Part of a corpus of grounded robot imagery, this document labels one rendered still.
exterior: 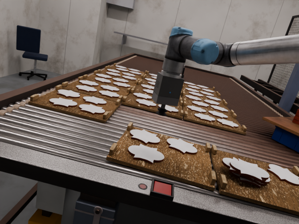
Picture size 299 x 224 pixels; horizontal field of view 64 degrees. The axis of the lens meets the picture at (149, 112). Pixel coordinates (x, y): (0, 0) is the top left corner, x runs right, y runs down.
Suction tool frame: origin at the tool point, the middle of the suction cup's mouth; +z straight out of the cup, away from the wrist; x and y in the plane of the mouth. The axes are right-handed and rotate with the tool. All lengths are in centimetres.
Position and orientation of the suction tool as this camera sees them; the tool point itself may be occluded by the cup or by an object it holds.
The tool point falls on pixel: (161, 114)
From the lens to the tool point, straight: 90.9
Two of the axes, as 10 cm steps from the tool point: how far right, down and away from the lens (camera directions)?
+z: -2.2, 9.2, 3.1
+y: -9.4, -1.2, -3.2
